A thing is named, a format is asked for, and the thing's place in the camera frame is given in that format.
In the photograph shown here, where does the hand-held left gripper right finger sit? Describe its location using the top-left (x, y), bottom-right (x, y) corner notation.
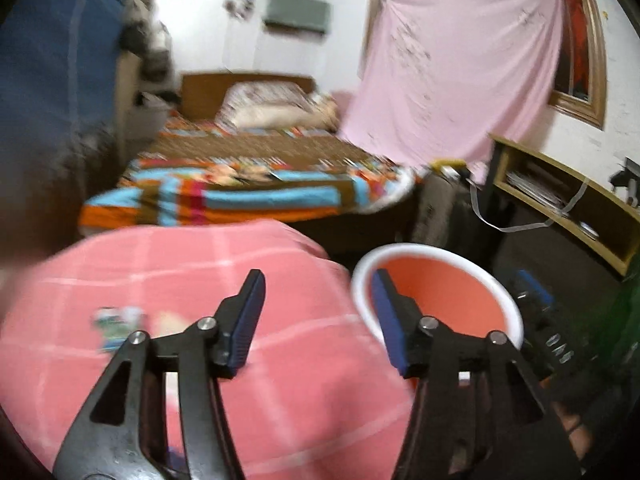
top-left (371, 269), bottom-right (583, 480)

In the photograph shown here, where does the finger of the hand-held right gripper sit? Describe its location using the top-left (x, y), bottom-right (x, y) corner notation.
top-left (512, 269), bottom-right (556, 321)
top-left (520, 310), bottom-right (583, 378)

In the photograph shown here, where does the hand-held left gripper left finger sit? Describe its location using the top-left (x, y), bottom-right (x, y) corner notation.
top-left (52, 269), bottom-right (267, 480)

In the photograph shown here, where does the orange basin with white rim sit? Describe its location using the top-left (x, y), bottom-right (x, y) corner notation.
top-left (350, 242), bottom-right (525, 391)

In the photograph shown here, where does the small green white wrapper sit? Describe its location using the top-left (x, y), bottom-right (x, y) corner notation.
top-left (92, 306), bottom-right (146, 353)

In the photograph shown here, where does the person's right forearm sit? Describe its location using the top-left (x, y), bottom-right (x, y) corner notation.
top-left (555, 405), bottom-right (601, 466)

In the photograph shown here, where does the pink checked blanket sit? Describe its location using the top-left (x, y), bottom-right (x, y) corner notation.
top-left (0, 220), bottom-right (418, 480)

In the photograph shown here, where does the stack of papers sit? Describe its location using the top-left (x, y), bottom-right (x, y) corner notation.
top-left (505, 170), bottom-right (571, 211)

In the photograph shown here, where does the dark wooden desk shelf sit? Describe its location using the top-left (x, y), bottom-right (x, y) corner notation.
top-left (487, 132), bottom-right (640, 278)

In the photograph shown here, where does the brown patterned bag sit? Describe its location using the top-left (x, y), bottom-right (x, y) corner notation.
top-left (415, 172), bottom-right (458, 243)

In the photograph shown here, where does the small black device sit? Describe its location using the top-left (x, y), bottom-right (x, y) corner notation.
top-left (607, 157), bottom-right (640, 206)

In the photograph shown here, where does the yellow power strip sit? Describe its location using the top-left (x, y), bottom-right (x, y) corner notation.
top-left (432, 159), bottom-right (471, 176)

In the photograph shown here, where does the colourful patterned bedspread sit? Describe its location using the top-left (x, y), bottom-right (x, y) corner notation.
top-left (77, 110), bottom-right (418, 228)

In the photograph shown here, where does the pink hanging sheet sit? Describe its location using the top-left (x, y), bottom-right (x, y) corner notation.
top-left (337, 0), bottom-right (566, 181)

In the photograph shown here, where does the floral pillow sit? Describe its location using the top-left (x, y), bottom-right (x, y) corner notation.
top-left (215, 81), bottom-right (313, 128)

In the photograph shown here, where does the white nightstand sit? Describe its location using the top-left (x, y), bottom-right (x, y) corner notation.
top-left (125, 92), bottom-right (171, 161)

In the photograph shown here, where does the wooden headboard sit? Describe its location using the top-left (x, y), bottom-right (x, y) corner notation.
top-left (179, 71), bottom-right (316, 122)

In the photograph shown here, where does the red hanging cloth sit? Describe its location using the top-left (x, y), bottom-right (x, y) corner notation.
top-left (562, 0), bottom-right (593, 98)

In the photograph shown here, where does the black and white hanging bag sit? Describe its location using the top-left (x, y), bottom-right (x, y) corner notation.
top-left (142, 30), bottom-right (173, 81)

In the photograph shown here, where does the television with green cover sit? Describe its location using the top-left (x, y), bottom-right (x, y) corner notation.
top-left (262, 0), bottom-right (332, 37)

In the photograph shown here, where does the blue dotted wardrobe cover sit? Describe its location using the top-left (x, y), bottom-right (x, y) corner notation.
top-left (0, 0), bottom-right (131, 211)

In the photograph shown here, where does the white cable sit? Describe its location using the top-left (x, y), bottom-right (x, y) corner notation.
top-left (467, 175), bottom-right (588, 233)

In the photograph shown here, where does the barred window with wooden frame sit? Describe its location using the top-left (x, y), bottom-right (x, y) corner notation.
top-left (370, 0), bottom-right (608, 128)

